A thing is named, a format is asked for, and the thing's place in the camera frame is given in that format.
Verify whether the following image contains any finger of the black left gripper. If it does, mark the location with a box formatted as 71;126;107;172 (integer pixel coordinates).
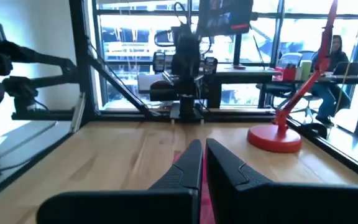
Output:
152;50;186;78
185;55;219;78

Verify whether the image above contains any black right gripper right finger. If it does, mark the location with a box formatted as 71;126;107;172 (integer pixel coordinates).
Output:
205;138;358;224

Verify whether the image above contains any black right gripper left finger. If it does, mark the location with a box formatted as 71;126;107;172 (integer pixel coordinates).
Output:
36;139;204;224

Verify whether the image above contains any pink plastic pencil box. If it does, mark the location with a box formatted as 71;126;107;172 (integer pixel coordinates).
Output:
172;151;218;224

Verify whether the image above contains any grey desk shelf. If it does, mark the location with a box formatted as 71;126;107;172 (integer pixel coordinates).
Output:
137;63;283;110

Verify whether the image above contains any large black-framed window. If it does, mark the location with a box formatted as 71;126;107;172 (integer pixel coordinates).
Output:
91;0;358;110

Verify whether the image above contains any black monitor with red stripe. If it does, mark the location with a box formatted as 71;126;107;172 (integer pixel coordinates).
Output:
196;0;255;68

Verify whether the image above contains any red desk lamp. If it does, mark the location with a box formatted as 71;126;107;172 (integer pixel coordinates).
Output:
246;0;339;154

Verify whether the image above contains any red container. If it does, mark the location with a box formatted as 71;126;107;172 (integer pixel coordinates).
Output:
274;66;297;82

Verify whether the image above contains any office chair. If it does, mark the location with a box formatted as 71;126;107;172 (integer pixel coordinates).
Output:
255;51;324;123

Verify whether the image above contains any aluminium bar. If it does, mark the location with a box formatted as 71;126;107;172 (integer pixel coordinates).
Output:
69;91;87;134

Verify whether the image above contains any green cup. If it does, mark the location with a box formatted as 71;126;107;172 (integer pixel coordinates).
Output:
299;59;313;81

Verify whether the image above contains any black table clamp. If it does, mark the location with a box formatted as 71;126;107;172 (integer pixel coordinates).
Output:
301;122;329;140

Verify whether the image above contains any person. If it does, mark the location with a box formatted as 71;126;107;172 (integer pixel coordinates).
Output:
310;34;353;126

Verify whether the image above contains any black office table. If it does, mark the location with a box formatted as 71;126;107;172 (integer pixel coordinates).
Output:
278;73;358;138

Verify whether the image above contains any dark laptop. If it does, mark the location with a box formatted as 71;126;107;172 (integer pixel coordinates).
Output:
333;61;358;77

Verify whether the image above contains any grey low table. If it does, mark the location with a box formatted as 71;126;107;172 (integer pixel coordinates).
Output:
0;119;58;170

